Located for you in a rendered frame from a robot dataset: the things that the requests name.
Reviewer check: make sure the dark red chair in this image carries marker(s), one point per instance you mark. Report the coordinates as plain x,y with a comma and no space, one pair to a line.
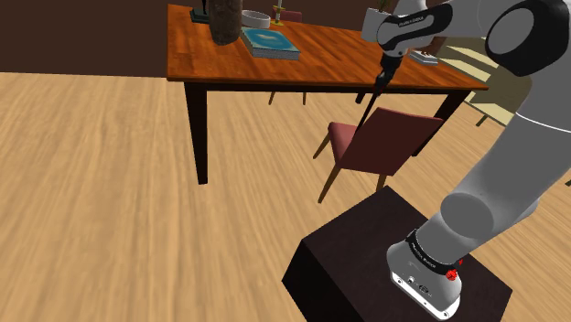
292,16
383,142

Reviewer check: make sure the white plant pot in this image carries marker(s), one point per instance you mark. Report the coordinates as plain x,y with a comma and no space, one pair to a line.
370,24

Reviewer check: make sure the wooden table with dark legs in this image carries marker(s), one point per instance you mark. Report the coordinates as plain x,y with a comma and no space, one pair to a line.
321,60

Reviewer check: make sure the beige furniture piece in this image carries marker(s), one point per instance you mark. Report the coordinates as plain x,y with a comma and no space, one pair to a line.
499,96

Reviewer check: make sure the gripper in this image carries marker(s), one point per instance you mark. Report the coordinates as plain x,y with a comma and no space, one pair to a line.
388,71

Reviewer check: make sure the blue hardcover book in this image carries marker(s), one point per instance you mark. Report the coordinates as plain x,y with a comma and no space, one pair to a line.
270,42

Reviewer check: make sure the dark figure on base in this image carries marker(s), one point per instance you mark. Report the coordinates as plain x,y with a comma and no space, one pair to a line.
200,18

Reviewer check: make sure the yellow-green candle holder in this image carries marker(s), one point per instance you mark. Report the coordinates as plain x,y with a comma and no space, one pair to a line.
279,11

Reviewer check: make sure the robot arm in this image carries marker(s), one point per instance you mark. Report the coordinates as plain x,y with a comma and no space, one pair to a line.
504,178

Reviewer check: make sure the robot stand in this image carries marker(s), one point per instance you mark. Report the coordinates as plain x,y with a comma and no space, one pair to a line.
357,254

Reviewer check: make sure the brown rough cylinder vase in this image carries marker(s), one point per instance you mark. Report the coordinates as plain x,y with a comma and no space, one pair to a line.
225,22

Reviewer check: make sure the white round bowl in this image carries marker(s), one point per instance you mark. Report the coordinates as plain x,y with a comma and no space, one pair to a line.
255,19

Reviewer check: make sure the small white flat box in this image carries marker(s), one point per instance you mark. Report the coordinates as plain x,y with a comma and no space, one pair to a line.
424,58

